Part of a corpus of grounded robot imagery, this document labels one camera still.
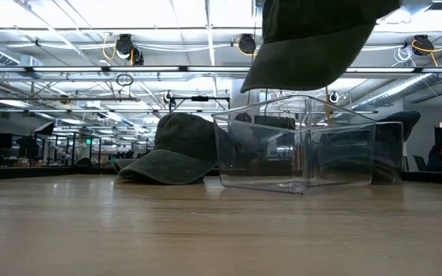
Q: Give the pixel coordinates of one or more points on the black aluminium table frame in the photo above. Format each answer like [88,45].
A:
[14,173]

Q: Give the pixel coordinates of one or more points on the black office chair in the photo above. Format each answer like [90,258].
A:
[420,163]
[406,163]

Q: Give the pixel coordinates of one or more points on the long ceiling light bar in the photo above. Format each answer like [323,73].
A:
[90,69]

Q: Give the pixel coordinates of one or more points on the clear plastic bin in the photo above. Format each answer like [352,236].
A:
[294,153]
[399,168]

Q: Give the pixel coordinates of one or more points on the white building column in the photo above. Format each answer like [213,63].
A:
[238,101]

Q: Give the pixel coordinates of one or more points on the black computer monitor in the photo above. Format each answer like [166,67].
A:
[274,122]
[439,136]

